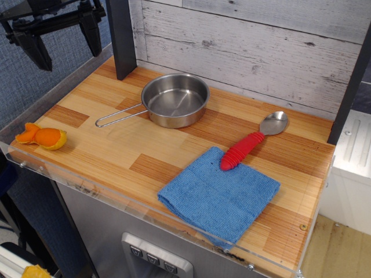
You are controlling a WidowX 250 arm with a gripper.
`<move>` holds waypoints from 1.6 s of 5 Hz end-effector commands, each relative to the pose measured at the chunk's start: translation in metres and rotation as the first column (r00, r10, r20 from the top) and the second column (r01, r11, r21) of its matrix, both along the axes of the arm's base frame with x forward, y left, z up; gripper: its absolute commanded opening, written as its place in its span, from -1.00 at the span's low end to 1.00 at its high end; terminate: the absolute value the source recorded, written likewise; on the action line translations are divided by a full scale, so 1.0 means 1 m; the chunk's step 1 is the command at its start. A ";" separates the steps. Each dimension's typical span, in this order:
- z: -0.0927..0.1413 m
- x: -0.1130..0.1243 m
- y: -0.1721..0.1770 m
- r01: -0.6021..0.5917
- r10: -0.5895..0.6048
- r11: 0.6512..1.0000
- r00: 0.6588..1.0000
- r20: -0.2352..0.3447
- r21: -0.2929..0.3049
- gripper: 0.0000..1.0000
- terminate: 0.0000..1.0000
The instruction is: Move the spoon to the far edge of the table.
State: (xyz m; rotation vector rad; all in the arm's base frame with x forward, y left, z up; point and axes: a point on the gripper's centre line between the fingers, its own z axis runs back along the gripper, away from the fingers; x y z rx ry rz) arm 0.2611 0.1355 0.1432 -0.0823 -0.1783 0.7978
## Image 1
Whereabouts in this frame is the yellow object bottom left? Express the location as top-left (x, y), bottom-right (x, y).
top-left (21, 265), bottom-right (52, 278)

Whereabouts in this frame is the orange plush toy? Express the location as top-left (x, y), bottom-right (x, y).
top-left (15, 123), bottom-right (67, 151)

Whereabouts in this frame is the white appliance at right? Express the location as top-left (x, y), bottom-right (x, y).
top-left (319, 110), bottom-right (370, 235)

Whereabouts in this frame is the blue folded cloth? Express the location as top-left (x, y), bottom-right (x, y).
top-left (158, 147), bottom-right (280, 250)

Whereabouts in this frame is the dark vertical post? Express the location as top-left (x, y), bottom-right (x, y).
top-left (106, 0), bottom-right (137, 80)
top-left (327, 25), bottom-right (370, 145)

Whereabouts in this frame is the dark left vertical post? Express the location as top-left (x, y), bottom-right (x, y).
top-left (106, 0), bottom-right (137, 80)

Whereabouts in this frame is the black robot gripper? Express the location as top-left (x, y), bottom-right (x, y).
top-left (1, 1), bottom-right (106, 71)

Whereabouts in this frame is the clear acrylic table guard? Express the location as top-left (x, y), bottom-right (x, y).
top-left (1, 134), bottom-right (334, 277)

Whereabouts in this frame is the red handled metal spoon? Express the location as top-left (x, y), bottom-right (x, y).
top-left (220, 111), bottom-right (288, 171)

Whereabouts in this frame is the stainless steel pan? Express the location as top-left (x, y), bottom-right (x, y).
top-left (95, 73), bottom-right (210, 129)

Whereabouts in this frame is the silver button control panel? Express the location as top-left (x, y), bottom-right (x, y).
top-left (121, 232), bottom-right (194, 277)

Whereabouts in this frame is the dark right vertical post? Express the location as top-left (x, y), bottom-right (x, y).
top-left (327, 25), bottom-right (370, 145)

